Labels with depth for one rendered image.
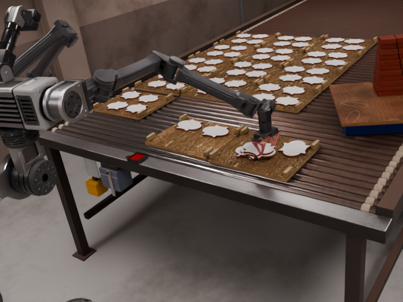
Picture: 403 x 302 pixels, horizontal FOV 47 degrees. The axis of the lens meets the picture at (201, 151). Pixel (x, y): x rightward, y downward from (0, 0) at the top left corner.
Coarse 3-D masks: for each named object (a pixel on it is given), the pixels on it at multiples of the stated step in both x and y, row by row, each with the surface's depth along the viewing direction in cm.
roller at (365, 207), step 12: (60, 132) 273; (72, 132) 269; (108, 144) 250; (120, 144) 246; (156, 156) 230; (168, 156) 227; (204, 168) 213; (216, 168) 211; (252, 180) 199; (264, 180) 197; (300, 192) 186; (312, 192) 184; (348, 204) 175; (360, 204) 173
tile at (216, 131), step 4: (204, 128) 245; (208, 128) 244; (212, 128) 244; (216, 128) 243; (220, 128) 242; (224, 128) 242; (204, 132) 240; (208, 132) 240; (212, 132) 239; (216, 132) 238; (220, 132) 238; (224, 132) 237; (228, 132) 238; (208, 136) 238; (212, 136) 235; (216, 136) 236; (220, 136) 235; (224, 136) 236
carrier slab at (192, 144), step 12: (204, 120) 256; (168, 132) 248; (180, 132) 246; (192, 132) 244; (156, 144) 237; (168, 144) 235; (180, 144) 234; (192, 144) 232; (204, 144) 230; (216, 144) 229; (192, 156) 223
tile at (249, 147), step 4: (244, 144) 216; (248, 144) 216; (252, 144) 215; (268, 144) 213; (244, 148) 213; (248, 148) 212; (252, 148) 212; (260, 148) 211; (264, 148) 210; (268, 148) 210; (272, 148) 210; (244, 152) 210; (248, 152) 210; (252, 152) 208; (256, 152) 208; (264, 152) 207; (268, 152) 207; (272, 152) 208
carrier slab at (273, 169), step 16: (240, 144) 225; (320, 144) 215; (208, 160) 216; (224, 160) 214; (240, 160) 212; (256, 160) 210; (272, 160) 208; (288, 160) 206; (304, 160) 204; (272, 176) 196; (288, 176) 194
